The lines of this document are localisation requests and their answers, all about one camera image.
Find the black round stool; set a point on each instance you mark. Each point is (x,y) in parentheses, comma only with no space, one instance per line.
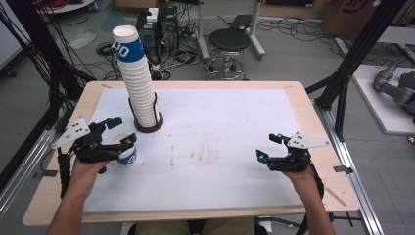
(229,39)

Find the person's left hand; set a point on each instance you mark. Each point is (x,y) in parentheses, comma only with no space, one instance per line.
(86,174)

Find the brown cardboard box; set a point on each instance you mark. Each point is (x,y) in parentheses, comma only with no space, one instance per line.
(342,19)

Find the black computer tower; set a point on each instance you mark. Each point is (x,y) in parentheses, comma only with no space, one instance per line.
(168,27)
(148,36)

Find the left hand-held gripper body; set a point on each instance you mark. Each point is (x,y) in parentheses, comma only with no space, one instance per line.
(85,151)

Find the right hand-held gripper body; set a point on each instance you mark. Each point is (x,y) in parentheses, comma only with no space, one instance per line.
(293,160)

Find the white floor platform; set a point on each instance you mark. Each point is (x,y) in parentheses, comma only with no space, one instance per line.
(375,109)

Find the black flat device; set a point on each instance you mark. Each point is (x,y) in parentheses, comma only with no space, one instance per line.
(240,22)

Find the black tape piece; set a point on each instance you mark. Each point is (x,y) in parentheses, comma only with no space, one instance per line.
(49,173)
(342,169)

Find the white rolling stand frame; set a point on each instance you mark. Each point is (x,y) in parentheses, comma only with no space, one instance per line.
(202,44)

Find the white round table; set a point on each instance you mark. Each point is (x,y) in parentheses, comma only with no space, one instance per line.
(70,7)

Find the white table mat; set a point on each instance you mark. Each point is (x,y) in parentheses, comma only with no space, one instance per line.
(212,124)

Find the aluminium rail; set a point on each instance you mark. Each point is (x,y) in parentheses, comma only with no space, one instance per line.
(19,182)
(355,186)

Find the stack of paper cups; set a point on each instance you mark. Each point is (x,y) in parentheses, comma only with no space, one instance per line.
(137,81)

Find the clear plastic sheet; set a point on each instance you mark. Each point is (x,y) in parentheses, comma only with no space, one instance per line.
(80,37)

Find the person's right hand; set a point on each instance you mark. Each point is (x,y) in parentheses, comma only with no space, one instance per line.
(301,181)

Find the black metal frame post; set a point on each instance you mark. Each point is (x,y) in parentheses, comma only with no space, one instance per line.
(36,39)
(359,45)

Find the blue and white paper cup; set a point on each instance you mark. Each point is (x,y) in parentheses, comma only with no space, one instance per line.
(129,159)

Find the person's khaki trousers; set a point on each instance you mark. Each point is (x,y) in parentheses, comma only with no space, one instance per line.
(163,228)

